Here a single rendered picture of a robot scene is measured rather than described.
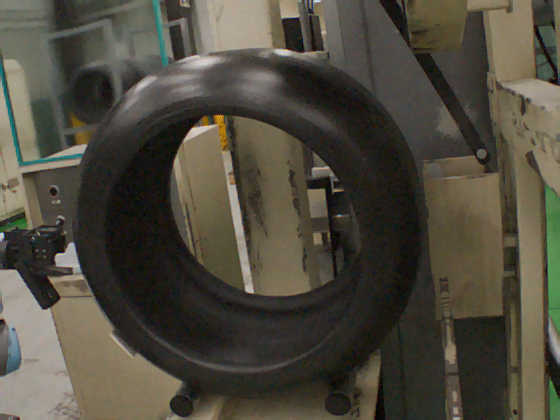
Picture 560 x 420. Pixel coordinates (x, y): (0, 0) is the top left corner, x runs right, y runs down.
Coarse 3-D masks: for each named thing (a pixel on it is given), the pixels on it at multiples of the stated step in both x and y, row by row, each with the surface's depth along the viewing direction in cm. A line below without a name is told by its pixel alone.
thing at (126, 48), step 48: (0, 0) 178; (48, 0) 174; (96, 0) 172; (144, 0) 169; (0, 48) 182; (48, 48) 178; (96, 48) 175; (144, 48) 172; (48, 96) 182; (96, 96) 179; (48, 144) 186
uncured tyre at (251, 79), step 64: (192, 64) 96; (256, 64) 94; (320, 64) 105; (128, 128) 98; (192, 128) 128; (320, 128) 91; (384, 128) 96; (128, 192) 128; (384, 192) 92; (128, 256) 126; (192, 256) 135; (384, 256) 94; (128, 320) 106; (192, 320) 130; (256, 320) 133; (320, 320) 129; (384, 320) 99; (192, 384) 110; (256, 384) 105; (320, 384) 106
